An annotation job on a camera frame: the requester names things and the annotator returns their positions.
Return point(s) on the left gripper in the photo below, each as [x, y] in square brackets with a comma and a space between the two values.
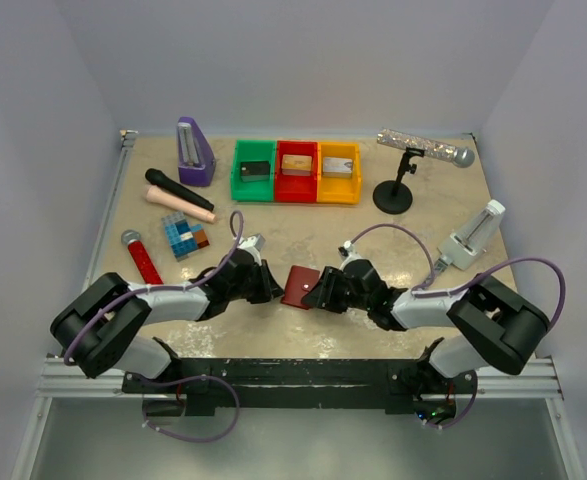
[274, 288]

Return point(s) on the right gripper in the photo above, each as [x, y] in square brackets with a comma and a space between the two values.
[323, 295]

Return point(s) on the red leather card holder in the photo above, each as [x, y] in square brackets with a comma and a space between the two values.
[300, 282]

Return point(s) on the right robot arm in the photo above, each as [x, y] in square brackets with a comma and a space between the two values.
[496, 326]

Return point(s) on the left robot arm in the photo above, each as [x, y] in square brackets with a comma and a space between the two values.
[98, 330]

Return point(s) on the black card stack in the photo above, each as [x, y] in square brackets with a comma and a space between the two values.
[254, 171]

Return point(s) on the gold card stack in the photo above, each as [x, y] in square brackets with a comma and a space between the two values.
[296, 165]

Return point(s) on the silver card stack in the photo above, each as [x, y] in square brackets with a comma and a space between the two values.
[337, 167]

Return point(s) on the red plastic bin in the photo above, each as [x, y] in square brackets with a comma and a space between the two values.
[295, 189]

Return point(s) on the blue toy brick block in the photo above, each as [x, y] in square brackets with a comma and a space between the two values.
[183, 237]

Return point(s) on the yellow plastic bin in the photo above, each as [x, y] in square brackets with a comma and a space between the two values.
[339, 178]

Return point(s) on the green plastic bin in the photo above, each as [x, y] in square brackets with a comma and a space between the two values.
[253, 150]

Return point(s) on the black microphone stand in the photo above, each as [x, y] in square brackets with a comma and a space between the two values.
[393, 196]

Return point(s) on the white metronome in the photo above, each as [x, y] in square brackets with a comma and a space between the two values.
[464, 246]

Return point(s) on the purple metronome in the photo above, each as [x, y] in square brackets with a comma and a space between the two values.
[196, 160]

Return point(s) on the red glitter microphone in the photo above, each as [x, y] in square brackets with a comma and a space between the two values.
[132, 240]

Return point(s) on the pink microphone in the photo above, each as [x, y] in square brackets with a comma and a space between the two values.
[154, 194]

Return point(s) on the black microphone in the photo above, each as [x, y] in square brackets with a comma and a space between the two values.
[158, 178]

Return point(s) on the silver glitter microphone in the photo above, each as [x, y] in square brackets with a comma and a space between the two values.
[458, 156]

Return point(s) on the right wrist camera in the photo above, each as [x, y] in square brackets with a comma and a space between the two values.
[348, 254]

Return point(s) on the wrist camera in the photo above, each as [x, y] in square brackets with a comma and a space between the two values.
[348, 254]
[253, 246]

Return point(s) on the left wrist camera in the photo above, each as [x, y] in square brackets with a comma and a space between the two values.
[253, 246]

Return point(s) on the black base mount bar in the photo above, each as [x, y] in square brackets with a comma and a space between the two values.
[199, 386]

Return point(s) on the aluminium frame rail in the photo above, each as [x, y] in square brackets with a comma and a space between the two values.
[58, 380]

